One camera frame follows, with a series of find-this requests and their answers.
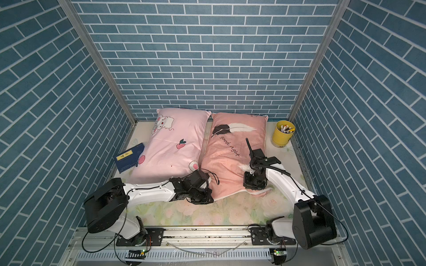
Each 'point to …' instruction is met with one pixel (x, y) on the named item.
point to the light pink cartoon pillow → (173, 146)
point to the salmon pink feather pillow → (225, 154)
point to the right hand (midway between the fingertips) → (247, 186)
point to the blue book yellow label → (129, 158)
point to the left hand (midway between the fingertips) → (217, 204)
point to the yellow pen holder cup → (284, 131)
